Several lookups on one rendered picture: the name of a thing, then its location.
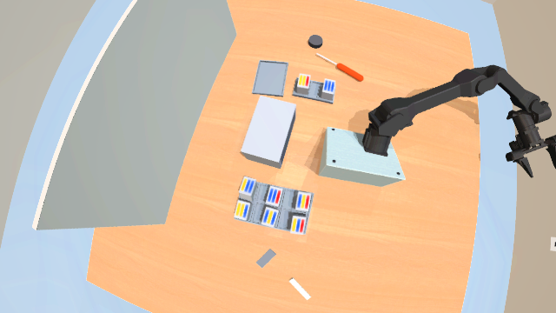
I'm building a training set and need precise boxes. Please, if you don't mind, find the orange-handled screwdriver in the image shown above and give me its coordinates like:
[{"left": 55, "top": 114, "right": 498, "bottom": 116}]
[{"left": 316, "top": 53, "right": 364, "bottom": 82}]

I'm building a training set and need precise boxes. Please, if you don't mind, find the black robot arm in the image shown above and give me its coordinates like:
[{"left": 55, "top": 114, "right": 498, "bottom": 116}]
[{"left": 362, "top": 65, "right": 552, "bottom": 157}]

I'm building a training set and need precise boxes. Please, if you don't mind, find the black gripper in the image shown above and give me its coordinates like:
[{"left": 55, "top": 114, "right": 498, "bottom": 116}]
[{"left": 506, "top": 124, "right": 556, "bottom": 177}]

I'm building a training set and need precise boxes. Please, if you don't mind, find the beige box with red and blue stripes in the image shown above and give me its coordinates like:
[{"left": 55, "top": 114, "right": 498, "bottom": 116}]
[{"left": 266, "top": 186, "right": 284, "bottom": 207}]

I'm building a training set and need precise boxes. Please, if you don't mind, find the dark grey short cylinder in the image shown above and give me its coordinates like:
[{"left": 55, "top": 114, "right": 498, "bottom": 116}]
[{"left": 308, "top": 35, "right": 323, "bottom": 49}]

